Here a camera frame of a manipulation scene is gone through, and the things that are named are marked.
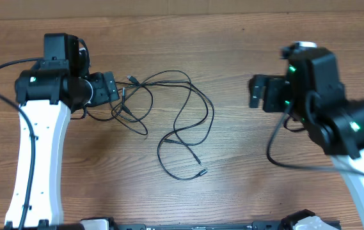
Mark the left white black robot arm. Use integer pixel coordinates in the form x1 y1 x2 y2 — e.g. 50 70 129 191
4 33 120 229

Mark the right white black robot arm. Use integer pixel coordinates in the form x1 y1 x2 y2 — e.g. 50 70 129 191
249 42 364 227

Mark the thin black cable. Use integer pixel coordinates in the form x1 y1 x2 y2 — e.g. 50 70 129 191
162 79 210 166
117 70 215 181

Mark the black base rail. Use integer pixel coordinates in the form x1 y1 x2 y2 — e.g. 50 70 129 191
80 209 342 230

